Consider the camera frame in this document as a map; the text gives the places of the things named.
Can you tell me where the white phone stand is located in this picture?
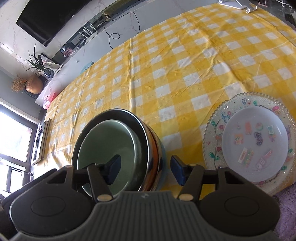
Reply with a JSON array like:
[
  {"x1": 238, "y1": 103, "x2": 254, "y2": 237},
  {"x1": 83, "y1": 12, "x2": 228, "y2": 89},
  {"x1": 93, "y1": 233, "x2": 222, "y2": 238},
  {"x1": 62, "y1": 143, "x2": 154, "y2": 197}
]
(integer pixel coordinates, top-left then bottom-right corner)
[{"x1": 218, "y1": 0, "x2": 257, "y2": 14}]

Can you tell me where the clear glass sticker plate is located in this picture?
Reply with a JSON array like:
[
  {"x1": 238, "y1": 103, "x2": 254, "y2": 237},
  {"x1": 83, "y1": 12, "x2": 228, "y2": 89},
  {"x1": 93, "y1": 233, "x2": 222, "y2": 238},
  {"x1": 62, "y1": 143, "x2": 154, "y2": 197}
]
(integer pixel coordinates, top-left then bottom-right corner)
[{"x1": 202, "y1": 92, "x2": 296, "y2": 196}]

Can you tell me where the red pink box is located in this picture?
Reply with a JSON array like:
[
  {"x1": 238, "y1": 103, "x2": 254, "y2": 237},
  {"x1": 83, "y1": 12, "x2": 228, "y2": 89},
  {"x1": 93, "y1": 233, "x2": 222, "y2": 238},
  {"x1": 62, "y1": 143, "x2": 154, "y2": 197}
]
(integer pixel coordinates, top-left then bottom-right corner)
[{"x1": 43, "y1": 92, "x2": 57, "y2": 109}]

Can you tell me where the small teal plastic stool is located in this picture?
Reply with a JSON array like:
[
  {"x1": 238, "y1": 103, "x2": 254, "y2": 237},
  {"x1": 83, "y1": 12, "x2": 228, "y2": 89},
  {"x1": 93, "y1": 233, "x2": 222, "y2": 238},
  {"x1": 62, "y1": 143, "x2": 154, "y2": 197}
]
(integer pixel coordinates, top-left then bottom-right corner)
[{"x1": 80, "y1": 61, "x2": 94, "y2": 74}]

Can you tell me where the small white sticker plate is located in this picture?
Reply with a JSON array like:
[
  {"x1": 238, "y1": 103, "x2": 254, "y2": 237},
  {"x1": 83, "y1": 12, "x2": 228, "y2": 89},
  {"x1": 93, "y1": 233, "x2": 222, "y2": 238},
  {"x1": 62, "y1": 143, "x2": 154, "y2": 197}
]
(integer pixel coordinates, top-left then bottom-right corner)
[{"x1": 221, "y1": 107, "x2": 289, "y2": 182}]

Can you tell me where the copper round vase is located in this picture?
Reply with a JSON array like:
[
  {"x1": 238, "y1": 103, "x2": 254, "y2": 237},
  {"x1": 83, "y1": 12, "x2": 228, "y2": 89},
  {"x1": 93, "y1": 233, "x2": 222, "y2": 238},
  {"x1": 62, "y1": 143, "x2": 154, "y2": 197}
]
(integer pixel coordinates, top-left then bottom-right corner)
[{"x1": 25, "y1": 75, "x2": 44, "y2": 94}]

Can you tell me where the white wifi router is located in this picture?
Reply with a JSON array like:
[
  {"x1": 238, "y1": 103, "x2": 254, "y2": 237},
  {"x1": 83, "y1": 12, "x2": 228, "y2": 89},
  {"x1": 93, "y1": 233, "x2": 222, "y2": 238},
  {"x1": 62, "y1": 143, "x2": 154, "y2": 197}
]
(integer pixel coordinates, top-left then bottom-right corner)
[{"x1": 78, "y1": 23, "x2": 98, "y2": 44}]

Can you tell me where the wooden tray with black item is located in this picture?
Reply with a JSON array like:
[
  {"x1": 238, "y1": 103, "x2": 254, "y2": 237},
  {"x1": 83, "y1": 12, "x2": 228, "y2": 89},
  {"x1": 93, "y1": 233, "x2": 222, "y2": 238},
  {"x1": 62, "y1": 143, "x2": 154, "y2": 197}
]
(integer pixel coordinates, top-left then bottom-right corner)
[{"x1": 31, "y1": 119, "x2": 51, "y2": 165}]

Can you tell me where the yellow checkered tablecloth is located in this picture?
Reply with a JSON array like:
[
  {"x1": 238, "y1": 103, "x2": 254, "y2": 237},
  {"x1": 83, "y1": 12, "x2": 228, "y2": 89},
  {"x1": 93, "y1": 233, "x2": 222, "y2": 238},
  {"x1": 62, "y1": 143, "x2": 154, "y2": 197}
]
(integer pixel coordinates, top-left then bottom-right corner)
[{"x1": 31, "y1": 2, "x2": 296, "y2": 200}]

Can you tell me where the white TV cabinet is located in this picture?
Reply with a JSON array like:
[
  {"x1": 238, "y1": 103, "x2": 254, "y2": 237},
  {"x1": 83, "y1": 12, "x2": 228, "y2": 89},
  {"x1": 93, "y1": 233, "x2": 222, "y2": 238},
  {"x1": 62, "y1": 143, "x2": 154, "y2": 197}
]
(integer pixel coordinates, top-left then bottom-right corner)
[{"x1": 35, "y1": 1, "x2": 217, "y2": 106}]

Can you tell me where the black wall television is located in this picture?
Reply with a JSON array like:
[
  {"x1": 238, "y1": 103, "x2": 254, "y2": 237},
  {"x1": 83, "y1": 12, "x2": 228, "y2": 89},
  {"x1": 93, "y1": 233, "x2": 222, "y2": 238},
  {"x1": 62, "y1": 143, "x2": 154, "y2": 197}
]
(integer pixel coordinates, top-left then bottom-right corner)
[{"x1": 16, "y1": 0, "x2": 90, "y2": 47}]

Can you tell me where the green plant in glass vase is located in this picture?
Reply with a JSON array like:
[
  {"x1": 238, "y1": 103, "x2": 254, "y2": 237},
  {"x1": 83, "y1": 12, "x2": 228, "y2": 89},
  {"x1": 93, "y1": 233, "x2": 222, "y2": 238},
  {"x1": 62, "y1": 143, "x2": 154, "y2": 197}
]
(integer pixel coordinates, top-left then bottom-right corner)
[{"x1": 27, "y1": 45, "x2": 54, "y2": 78}]

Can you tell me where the orange steel bowl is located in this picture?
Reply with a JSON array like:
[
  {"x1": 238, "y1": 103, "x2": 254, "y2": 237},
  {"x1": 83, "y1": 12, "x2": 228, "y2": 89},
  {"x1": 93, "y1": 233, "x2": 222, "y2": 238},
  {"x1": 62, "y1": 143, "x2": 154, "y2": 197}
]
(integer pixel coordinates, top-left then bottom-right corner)
[{"x1": 72, "y1": 108, "x2": 159, "y2": 192}]

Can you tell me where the green ceramic bowl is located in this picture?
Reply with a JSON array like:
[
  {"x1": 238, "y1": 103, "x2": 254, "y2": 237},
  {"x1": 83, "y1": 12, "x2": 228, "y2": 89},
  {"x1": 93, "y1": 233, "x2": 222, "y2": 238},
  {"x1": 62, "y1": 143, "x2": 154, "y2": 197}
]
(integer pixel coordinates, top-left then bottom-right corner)
[{"x1": 77, "y1": 120, "x2": 141, "y2": 196}]

